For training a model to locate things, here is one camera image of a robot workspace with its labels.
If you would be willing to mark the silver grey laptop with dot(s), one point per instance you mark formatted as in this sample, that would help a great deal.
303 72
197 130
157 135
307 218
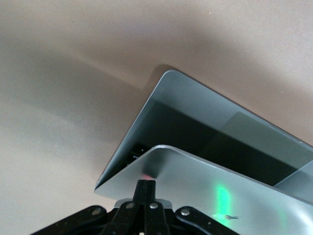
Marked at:
195 102

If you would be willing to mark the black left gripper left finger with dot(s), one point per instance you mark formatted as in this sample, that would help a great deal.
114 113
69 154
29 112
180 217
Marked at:
132 220

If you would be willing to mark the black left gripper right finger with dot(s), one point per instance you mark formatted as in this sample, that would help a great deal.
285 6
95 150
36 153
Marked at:
156 220

